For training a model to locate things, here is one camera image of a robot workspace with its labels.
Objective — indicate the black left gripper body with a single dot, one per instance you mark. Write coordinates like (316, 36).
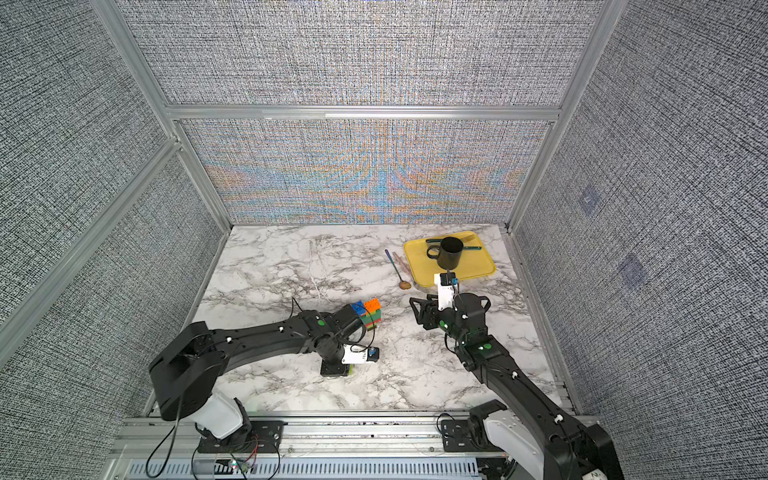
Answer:
(334, 367)

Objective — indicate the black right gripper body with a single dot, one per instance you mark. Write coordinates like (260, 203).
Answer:
(447, 321)

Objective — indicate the orange lego brick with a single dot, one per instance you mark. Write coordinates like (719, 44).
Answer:
(372, 306)

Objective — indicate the blue lego brick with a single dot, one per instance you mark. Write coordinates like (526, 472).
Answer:
(359, 308)

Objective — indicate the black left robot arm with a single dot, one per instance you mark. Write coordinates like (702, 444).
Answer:
(184, 374)

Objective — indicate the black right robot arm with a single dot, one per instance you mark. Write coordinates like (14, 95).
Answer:
(540, 436)

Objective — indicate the iridescent metal spoon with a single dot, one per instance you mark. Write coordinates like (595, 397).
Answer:
(403, 284)

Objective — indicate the black mug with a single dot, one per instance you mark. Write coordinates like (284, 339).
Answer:
(446, 259)

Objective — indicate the yellow plastic tray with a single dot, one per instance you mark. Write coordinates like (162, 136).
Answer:
(462, 253)

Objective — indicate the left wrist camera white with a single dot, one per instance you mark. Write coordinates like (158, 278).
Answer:
(354, 355)

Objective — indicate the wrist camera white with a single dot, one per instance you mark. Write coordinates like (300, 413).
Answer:
(354, 355)
(447, 284)

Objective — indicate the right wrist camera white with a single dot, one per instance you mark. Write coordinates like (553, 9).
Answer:
(447, 284)

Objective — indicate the green handled utensil on tray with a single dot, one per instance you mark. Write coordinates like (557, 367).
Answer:
(452, 243)

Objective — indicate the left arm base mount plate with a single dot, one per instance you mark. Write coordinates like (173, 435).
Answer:
(262, 436)

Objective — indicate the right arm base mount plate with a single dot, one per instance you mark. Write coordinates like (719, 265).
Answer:
(460, 436)

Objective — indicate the white slotted cable duct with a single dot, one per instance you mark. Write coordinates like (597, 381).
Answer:
(307, 468)

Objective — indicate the aluminium front rail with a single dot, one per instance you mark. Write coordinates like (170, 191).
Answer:
(324, 434)

